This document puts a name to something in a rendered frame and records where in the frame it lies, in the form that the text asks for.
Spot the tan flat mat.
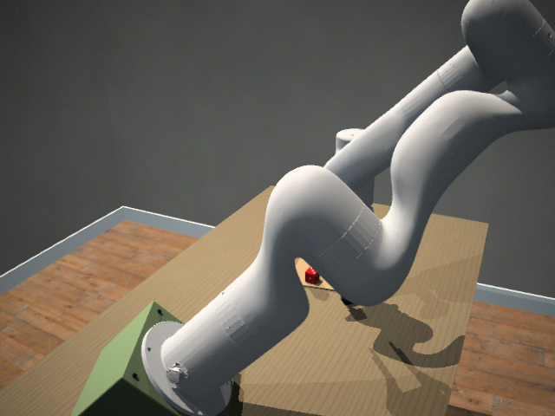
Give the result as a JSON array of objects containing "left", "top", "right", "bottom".
[{"left": 296, "top": 258, "right": 334, "bottom": 291}]

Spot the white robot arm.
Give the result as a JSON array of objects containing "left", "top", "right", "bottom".
[{"left": 141, "top": 0, "right": 555, "bottom": 416}]

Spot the red die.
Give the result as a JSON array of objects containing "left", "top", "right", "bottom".
[{"left": 305, "top": 267, "right": 320, "bottom": 284}]

